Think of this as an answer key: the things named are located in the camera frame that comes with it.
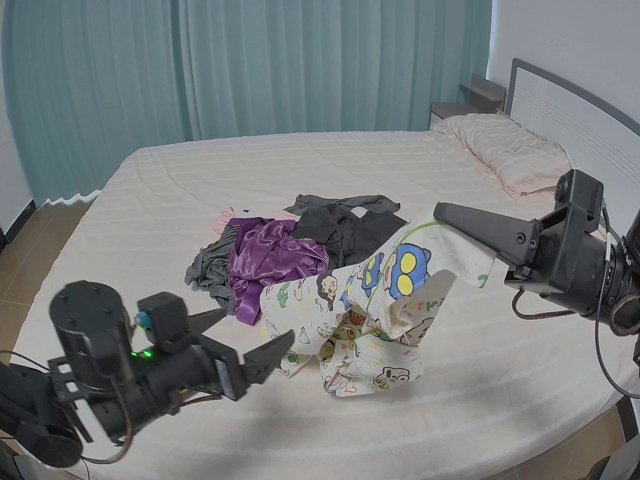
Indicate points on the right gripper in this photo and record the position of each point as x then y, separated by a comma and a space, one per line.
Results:
570, 273

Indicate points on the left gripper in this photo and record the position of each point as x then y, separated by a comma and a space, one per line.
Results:
165, 373

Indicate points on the white printed pyjama top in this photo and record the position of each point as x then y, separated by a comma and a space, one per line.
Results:
440, 250

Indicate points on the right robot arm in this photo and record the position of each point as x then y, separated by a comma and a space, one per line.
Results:
627, 268

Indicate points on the bed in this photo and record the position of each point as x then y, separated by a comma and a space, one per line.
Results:
200, 168

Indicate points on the dark grey garment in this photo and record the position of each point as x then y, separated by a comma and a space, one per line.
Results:
210, 268

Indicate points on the pale pink pillow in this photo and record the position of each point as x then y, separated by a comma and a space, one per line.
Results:
500, 143

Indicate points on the purple satin garment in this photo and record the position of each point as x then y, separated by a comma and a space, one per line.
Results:
270, 258

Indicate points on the pink garment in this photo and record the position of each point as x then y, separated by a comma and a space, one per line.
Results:
220, 223

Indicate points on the grey bedside table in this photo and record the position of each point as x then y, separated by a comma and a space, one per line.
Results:
487, 90

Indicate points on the black garment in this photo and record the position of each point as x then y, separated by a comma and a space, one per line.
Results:
350, 228

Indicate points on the blue-green curtain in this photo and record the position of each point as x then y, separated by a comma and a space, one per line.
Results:
250, 43

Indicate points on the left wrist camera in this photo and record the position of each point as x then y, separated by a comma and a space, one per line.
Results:
167, 320

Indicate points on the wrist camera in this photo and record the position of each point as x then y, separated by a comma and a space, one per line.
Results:
167, 320
580, 195

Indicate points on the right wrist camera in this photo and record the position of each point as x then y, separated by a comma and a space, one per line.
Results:
580, 195

